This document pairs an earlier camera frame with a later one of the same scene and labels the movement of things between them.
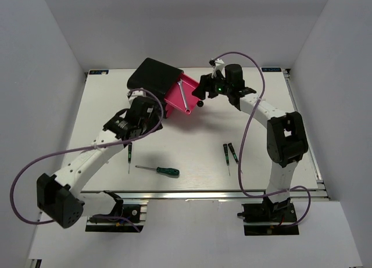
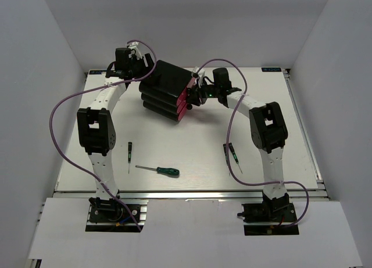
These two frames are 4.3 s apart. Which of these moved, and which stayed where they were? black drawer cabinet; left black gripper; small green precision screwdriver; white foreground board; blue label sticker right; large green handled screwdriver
Moved: black drawer cabinet; left black gripper
Stayed: small green precision screwdriver; large green handled screwdriver; blue label sticker right; white foreground board
